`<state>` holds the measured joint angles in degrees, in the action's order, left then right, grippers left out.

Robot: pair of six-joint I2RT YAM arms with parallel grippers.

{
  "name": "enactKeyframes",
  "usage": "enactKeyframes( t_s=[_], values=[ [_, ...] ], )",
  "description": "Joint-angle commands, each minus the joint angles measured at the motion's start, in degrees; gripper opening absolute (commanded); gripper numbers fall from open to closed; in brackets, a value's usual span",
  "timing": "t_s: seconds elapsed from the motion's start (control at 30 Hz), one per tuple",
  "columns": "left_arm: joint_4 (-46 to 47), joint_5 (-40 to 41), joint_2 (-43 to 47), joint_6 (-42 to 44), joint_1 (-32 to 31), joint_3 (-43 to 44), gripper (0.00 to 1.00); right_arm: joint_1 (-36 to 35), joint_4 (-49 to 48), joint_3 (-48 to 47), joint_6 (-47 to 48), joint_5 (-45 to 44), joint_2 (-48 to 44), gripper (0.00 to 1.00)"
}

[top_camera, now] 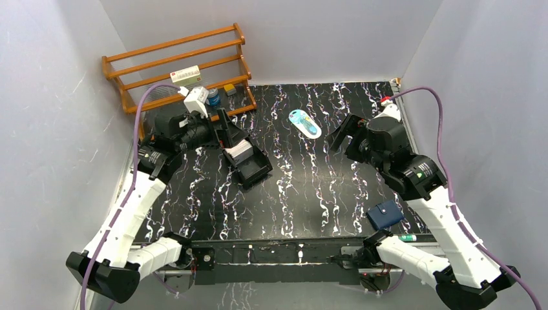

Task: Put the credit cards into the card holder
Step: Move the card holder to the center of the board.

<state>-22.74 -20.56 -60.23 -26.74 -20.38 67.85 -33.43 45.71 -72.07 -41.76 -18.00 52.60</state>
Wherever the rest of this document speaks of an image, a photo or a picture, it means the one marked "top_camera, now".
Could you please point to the white green small box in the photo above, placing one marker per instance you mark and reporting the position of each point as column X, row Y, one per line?
column 187, row 77

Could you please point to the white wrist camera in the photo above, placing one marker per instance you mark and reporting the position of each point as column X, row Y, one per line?
column 195, row 99
column 390, row 109

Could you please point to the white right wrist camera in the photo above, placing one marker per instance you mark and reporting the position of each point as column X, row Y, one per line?
column 390, row 109

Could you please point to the yellow grey small block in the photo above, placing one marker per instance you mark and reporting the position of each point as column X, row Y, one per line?
column 230, row 89

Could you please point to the blue leather card holder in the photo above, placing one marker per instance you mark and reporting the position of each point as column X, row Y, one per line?
column 384, row 215

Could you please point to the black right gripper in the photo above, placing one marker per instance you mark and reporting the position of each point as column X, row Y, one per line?
column 351, row 124

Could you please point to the orange wooden shelf rack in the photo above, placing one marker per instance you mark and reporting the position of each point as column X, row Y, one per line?
column 243, row 78

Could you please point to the teal oval blister pack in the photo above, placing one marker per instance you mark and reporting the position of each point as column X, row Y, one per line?
column 305, row 124

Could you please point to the white card stack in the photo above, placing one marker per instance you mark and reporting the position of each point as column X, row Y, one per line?
column 240, row 152

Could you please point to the black card box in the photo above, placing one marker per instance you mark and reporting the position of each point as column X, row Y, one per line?
column 251, row 170

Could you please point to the green white marker pen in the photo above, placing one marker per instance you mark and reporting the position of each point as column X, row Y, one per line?
column 407, row 237

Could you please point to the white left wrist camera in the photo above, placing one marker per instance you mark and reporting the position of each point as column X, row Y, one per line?
column 195, row 99

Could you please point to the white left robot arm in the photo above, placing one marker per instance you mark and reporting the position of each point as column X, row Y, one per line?
column 128, row 222

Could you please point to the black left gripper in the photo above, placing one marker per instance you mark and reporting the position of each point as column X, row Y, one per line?
column 221, row 130

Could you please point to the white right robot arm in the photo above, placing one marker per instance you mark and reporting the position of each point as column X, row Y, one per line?
column 466, row 277

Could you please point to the blue round tin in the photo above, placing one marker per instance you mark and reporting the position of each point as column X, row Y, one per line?
column 213, row 97

